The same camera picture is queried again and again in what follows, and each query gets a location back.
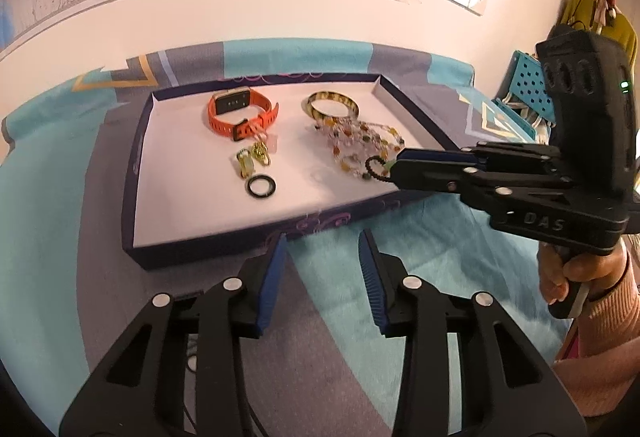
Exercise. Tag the tortoiseshell bangle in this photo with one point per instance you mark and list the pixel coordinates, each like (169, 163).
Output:
(330, 105)

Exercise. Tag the right hand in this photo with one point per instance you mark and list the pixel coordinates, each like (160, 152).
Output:
(600, 273)

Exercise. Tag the blue perforated basket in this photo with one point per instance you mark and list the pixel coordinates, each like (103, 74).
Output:
(524, 99)

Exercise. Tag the pink flower charm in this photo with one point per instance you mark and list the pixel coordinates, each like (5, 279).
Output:
(271, 143)

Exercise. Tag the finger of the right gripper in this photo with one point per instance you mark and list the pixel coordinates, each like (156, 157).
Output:
(428, 176)
(456, 157)

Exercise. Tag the teal grey bed blanket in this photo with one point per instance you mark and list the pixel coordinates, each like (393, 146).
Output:
(68, 289)

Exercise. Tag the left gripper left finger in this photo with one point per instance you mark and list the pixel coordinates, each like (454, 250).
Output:
(261, 276)

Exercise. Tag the navy white jewelry tray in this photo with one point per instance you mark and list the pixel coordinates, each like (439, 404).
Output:
(191, 194)

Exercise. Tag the orange smart watch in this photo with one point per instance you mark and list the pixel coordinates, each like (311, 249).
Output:
(241, 113)

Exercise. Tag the pink right sleeve forearm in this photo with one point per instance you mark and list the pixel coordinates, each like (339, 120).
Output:
(607, 363)

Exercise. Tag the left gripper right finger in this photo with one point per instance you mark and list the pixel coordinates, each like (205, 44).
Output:
(382, 275)

